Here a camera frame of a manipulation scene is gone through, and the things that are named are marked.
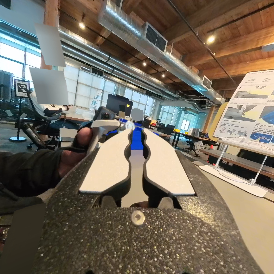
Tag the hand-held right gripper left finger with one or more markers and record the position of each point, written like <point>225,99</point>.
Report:
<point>107,167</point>

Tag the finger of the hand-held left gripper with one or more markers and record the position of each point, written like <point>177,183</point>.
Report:
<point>100,124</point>

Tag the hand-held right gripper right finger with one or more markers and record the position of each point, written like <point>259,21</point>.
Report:
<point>169,167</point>

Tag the steel bolt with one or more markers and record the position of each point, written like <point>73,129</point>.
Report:
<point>129,126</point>

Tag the blue plastic bin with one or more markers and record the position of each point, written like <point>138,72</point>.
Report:
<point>137,138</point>

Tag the person's left forearm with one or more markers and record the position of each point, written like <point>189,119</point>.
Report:
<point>25,171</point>

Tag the person's left hand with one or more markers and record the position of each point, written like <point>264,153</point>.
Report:
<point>75,152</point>

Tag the black computer monitor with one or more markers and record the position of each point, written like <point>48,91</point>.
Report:
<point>117,105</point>

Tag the small marker sign on stand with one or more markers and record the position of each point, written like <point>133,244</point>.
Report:
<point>21,87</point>

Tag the white instruction poster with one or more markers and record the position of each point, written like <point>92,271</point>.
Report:
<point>248,115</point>

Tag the metal ventilation duct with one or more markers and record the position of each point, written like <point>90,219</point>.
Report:
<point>141,38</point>

